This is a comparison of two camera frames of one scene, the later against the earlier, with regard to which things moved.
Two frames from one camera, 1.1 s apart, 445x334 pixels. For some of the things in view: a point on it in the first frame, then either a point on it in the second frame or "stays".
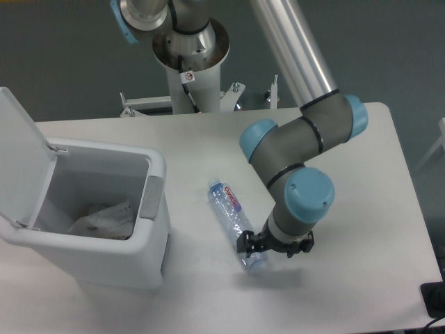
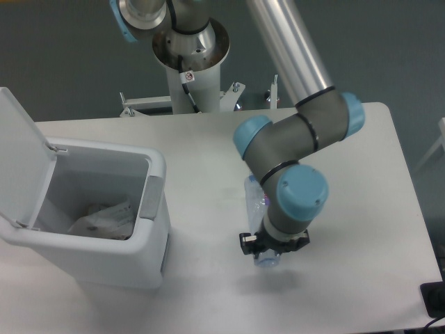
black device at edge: (433, 295) stays
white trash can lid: (27, 163) stays
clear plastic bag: (115, 222) stays
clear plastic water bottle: (228, 205) → (256, 202)
